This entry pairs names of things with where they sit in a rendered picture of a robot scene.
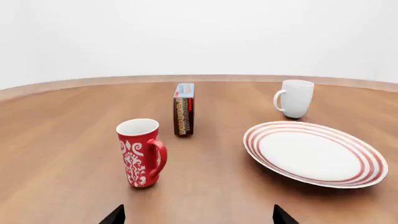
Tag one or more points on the plain white mug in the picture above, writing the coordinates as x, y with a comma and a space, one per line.
295, 99

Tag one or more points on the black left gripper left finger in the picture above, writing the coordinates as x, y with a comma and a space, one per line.
115, 217

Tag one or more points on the chocolate pudding box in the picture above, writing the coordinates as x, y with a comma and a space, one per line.
184, 112

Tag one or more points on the red mug with white pattern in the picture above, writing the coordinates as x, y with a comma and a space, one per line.
140, 154

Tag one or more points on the white plate with red rings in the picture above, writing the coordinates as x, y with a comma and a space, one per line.
314, 155

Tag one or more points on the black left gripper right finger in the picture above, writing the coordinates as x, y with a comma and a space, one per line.
282, 217

